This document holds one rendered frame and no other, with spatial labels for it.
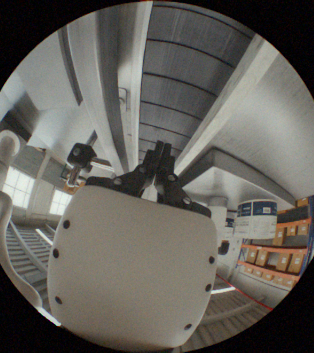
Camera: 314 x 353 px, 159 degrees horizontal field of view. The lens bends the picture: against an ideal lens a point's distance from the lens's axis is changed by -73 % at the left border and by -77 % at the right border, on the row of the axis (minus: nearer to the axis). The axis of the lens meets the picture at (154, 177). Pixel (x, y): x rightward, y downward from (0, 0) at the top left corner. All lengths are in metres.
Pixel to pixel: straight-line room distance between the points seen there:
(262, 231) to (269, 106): 0.39
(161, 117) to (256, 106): 0.15
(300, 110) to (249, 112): 0.11
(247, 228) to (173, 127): 0.43
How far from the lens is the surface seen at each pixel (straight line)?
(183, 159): 0.16
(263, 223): 0.48
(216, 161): 0.25
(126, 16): 0.19
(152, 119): 0.16
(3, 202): 0.61
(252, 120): 0.22
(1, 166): 0.69
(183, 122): 0.15
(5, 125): 0.81
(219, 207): 0.43
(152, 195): 0.29
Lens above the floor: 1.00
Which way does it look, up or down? 20 degrees down
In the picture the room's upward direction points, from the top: 165 degrees counter-clockwise
